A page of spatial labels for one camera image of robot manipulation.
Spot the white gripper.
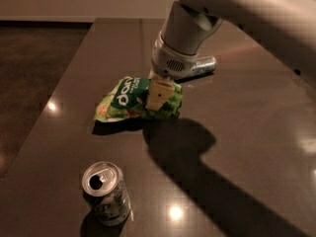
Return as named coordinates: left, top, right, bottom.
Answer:
left=146, top=34, right=198, bottom=111

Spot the green rice chip bag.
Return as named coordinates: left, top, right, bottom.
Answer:
left=94, top=77, right=183, bottom=122

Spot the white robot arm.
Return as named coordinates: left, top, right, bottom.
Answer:
left=146, top=0, right=316, bottom=111

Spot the silver blue energy drink can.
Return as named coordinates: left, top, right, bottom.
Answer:
left=192, top=56, right=216, bottom=76

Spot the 7up can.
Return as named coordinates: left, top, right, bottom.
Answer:
left=81, top=161, right=131, bottom=226

